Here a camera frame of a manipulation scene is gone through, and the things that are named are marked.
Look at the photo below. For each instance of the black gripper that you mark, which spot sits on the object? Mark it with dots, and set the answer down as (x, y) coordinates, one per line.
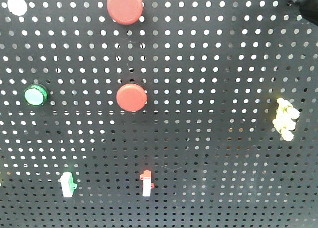
(309, 10)

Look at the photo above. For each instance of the upper red round button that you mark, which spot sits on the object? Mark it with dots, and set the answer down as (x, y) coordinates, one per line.
(125, 12)

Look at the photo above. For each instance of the red round button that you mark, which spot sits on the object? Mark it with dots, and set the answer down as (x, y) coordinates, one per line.
(131, 97)
(125, 12)

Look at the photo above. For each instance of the lower red round button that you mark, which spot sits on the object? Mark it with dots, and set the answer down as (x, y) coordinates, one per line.
(131, 97)

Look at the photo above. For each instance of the black perforated pegboard panel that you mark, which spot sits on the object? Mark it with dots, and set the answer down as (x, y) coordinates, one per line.
(212, 71)

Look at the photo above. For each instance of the green round push button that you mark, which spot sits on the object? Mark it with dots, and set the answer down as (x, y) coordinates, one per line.
(36, 95)

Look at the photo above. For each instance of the white red toggle switch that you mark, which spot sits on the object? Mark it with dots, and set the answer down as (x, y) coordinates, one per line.
(147, 185)

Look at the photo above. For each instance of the white green toggle switch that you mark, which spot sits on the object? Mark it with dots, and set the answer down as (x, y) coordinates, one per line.
(67, 185)

